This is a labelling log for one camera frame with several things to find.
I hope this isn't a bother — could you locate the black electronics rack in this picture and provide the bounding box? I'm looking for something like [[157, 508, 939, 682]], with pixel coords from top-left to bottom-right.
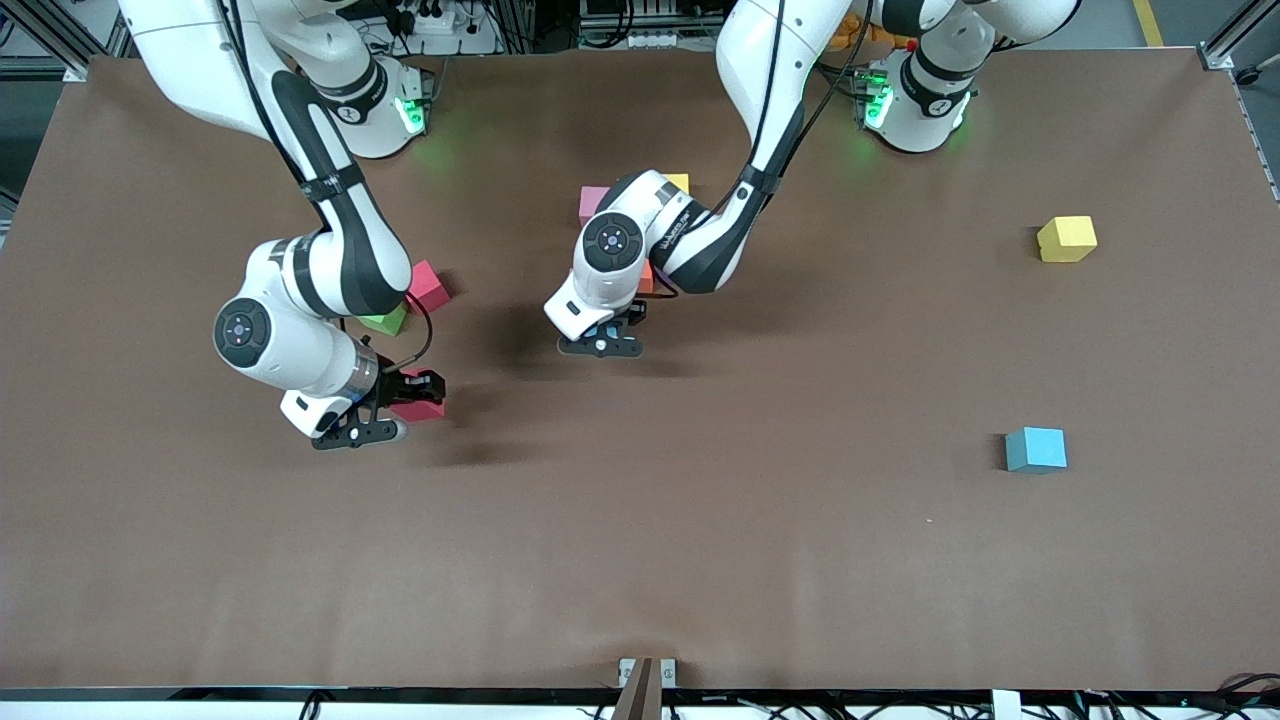
[[578, 0, 731, 51]]

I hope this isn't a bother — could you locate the aluminium frame profile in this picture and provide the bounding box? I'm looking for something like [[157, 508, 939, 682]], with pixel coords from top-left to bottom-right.
[[1198, 0, 1280, 73], [0, 0, 136, 83]]

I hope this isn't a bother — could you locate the metal clamp bracket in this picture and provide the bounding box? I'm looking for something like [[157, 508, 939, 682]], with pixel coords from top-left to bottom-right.
[[612, 656, 678, 720]]

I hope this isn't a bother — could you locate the white power strip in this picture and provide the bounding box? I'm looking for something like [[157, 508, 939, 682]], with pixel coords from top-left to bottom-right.
[[395, 0, 463, 36]]

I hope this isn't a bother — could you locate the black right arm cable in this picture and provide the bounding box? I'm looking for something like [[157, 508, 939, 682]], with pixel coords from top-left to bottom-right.
[[380, 294, 434, 373]]

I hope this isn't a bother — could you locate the large table cover mat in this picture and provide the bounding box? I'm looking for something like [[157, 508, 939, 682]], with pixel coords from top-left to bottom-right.
[[0, 48, 1280, 693]]

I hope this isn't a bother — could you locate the bag of orange items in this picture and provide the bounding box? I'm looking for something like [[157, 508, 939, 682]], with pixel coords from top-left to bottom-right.
[[840, 0, 919, 51]]

